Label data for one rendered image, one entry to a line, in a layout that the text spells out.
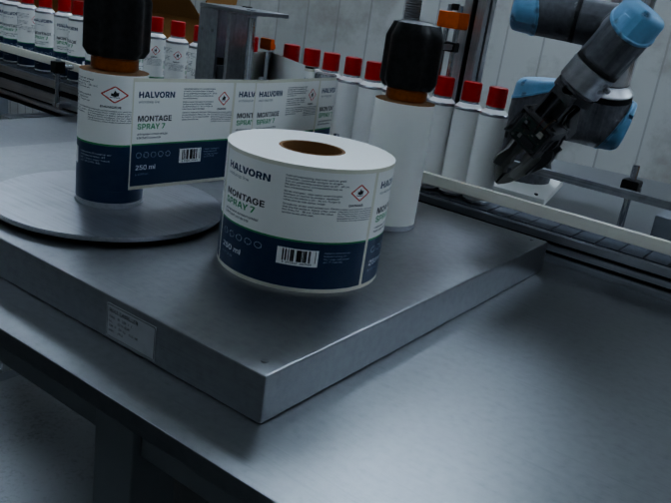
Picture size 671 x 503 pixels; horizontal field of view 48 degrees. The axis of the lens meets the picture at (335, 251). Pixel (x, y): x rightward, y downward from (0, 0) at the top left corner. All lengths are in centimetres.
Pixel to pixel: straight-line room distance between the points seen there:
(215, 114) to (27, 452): 91
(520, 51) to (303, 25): 144
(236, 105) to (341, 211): 34
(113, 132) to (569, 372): 63
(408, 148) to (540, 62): 364
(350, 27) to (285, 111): 387
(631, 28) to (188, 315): 79
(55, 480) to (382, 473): 107
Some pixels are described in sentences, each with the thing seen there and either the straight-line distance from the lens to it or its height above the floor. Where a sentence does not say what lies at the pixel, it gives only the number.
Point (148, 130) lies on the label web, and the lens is 104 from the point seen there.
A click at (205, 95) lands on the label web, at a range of 108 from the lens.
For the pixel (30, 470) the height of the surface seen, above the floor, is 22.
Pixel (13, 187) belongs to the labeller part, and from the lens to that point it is 112.
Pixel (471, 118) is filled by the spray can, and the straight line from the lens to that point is 137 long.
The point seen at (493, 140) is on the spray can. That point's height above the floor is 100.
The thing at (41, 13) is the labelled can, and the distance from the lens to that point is 223.
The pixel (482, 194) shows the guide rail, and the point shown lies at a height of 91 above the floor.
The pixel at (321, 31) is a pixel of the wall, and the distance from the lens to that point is 515.
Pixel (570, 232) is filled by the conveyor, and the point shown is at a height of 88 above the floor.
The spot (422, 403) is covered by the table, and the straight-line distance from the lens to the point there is 78.
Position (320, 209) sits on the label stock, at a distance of 82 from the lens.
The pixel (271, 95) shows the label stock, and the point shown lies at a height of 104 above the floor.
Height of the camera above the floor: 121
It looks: 19 degrees down
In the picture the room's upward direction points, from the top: 8 degrees clockwise
